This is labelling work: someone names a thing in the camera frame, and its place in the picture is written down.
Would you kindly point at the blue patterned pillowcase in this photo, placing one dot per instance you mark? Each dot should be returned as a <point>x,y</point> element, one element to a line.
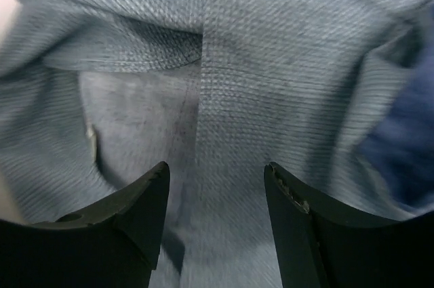
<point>94,92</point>

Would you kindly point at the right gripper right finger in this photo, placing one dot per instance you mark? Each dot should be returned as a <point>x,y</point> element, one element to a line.
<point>322,242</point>

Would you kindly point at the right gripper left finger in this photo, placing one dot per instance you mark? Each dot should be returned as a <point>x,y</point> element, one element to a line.
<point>114,242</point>

